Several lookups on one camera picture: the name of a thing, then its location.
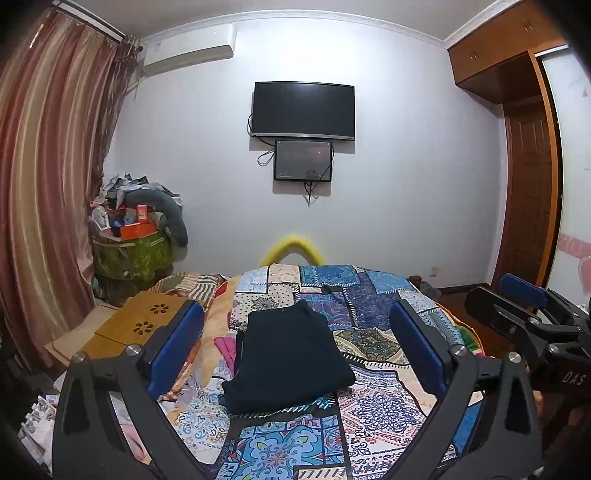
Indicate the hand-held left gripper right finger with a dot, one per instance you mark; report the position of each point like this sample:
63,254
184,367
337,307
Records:
418,346

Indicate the orange box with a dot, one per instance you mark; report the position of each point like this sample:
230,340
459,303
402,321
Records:
138,230

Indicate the yellow foam hoop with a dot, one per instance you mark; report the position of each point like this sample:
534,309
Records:
293,241

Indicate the green patterned storage box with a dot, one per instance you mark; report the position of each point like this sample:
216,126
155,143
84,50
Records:
134,258

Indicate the white air conditioner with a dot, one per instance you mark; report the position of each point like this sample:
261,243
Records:
189,50

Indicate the black wall television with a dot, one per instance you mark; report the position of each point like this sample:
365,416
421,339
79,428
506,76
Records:
303,110

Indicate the dark teal pants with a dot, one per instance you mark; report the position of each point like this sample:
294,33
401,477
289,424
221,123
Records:
286,355

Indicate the white sliding wardrobe door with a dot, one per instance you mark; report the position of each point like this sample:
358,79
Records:
575,184

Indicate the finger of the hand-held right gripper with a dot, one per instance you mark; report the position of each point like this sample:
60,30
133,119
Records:
496,314
521,288

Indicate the flat cardboard sheet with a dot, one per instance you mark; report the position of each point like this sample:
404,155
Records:
74,341

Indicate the white lace cloth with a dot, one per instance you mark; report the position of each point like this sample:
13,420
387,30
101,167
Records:
37,424

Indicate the wooden lap desk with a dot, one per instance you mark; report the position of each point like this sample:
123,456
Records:
138,323

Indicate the orange striped quilt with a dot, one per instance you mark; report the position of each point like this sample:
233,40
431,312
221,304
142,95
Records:
194,284

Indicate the wooden overhead cabinet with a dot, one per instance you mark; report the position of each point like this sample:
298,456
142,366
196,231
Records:
494,55

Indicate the pink striped curtain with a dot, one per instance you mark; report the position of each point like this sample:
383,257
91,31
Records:
51,184

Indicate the patchwork printed blanket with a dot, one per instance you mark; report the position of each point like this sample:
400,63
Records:
369,415

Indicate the small wall monitor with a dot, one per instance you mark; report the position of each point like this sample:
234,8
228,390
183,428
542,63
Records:
303,160

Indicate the brown wooden door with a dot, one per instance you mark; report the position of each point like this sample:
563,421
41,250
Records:
531,198

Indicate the magenta cloth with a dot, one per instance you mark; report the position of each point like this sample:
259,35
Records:
225,348

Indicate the pile of mixed clothes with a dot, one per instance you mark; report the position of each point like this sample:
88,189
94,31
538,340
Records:
124,187

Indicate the beige fleece blanket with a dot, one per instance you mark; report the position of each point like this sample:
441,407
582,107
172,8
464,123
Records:
221,314

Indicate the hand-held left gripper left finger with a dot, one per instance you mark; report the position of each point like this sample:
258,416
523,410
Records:
178,346

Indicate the grey neck pillow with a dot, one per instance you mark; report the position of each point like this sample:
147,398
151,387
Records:
166,217

